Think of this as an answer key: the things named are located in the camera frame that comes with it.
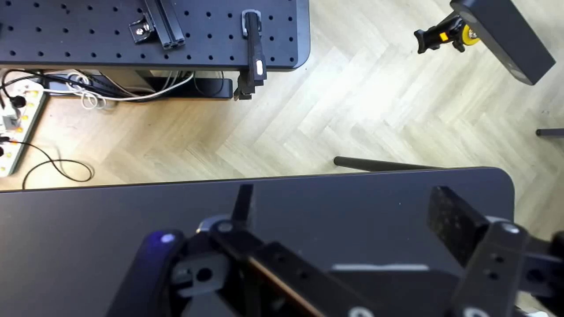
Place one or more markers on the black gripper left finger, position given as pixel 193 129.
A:
pixel 276 279

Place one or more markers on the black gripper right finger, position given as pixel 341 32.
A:
pixel 499 259

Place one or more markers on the black tripod leg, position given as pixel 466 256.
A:
pixel 374 166

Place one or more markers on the white power strip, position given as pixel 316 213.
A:
pixel 20 124

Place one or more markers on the black perforated breadboard table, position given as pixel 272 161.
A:
pixel 96 34

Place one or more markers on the black yellow camera mount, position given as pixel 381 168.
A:
pixel 452 30

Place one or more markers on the black clamp handle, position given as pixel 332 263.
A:
pixel 254 72

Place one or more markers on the black rail bracket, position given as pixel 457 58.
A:
pixel 157 21

